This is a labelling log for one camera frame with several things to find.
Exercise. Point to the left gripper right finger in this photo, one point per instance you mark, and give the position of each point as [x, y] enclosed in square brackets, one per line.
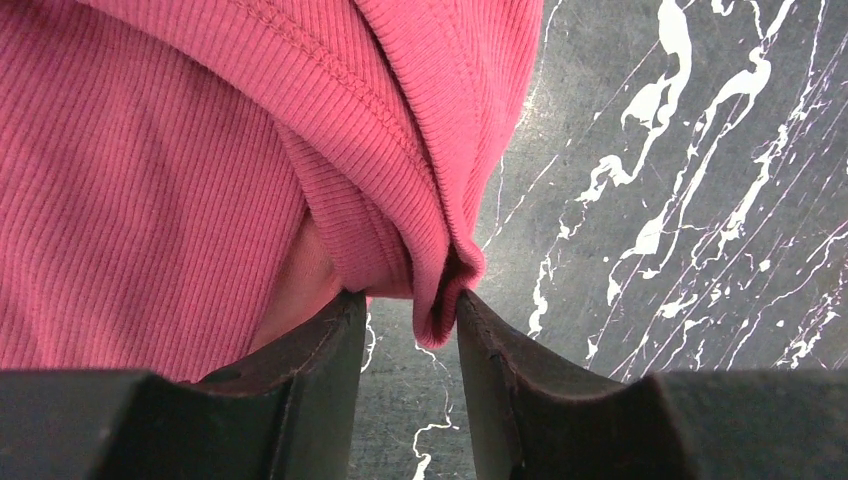
[535, 415]

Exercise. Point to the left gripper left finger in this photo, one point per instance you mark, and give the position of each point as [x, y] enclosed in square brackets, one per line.
[283, 412]

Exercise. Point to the maroon garment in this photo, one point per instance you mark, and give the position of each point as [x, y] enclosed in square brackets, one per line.
[159, 157]

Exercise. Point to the coral pink t-shirt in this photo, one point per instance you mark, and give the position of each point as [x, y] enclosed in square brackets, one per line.
[307, 282]

